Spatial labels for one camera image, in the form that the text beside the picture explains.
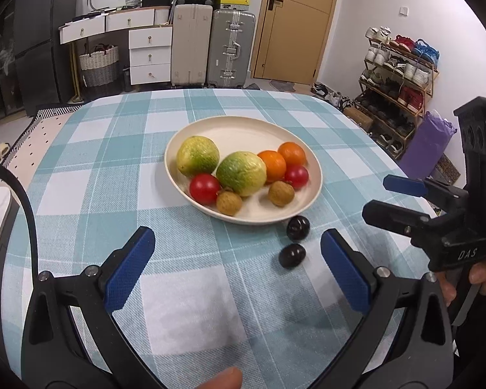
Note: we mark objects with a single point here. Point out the green yellow guava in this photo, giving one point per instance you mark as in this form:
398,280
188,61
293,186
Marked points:
197,156
241,172

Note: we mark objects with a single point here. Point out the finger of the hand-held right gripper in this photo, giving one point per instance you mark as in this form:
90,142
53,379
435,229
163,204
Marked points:
405,185
388,214

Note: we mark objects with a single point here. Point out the brown lychee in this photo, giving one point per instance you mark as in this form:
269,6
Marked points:
229,202
281,193

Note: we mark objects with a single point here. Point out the black white sneakers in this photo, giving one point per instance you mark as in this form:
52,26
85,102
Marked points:
332,95

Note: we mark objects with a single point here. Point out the wooden shoe rack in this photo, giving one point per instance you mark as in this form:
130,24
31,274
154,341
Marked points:
428,85

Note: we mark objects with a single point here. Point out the dark purple plum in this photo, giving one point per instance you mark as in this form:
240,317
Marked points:
292,256
298,227

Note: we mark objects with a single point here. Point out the purple bag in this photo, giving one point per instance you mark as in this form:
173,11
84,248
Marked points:
427,146

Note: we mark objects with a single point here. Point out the small orange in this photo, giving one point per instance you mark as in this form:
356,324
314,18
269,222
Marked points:
273,166
292,152

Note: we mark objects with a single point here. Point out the cream round plate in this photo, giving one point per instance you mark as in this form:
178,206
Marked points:
243,129

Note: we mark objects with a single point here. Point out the white light switch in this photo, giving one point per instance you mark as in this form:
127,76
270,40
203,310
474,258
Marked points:
404,10

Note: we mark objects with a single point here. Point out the red tomato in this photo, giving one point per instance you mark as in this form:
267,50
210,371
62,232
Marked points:
204,188
297,177

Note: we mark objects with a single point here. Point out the dark refrigerator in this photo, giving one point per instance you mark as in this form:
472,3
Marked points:
36,48

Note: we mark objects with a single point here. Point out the beige suitcase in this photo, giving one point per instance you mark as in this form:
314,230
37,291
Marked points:
191,44

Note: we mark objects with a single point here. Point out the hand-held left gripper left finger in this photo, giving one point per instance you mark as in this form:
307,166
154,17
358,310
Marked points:
129,269

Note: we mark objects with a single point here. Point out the patterned box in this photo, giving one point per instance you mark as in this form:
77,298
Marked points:
449,170

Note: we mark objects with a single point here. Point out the white drawer cabinet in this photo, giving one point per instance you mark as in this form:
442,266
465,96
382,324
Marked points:
150,54

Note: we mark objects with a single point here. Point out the person's left hand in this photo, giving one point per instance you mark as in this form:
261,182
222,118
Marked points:
222,380

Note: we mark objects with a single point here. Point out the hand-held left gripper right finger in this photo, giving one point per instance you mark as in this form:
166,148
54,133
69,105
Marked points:
346,272

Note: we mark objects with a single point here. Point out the pair of slippers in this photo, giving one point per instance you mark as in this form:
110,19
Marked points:
1,150

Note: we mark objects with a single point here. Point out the silver suitcase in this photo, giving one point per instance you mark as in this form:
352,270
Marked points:
231,48

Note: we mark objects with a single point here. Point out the wicker basket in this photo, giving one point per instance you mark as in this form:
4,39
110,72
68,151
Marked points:
99,66

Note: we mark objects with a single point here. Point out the brown cardboard box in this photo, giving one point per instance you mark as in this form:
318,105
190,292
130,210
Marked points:
358,117

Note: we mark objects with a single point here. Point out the wooden door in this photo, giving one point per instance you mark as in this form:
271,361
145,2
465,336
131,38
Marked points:
295,28

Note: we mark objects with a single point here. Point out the striped floor rug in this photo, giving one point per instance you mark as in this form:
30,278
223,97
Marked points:
44,127

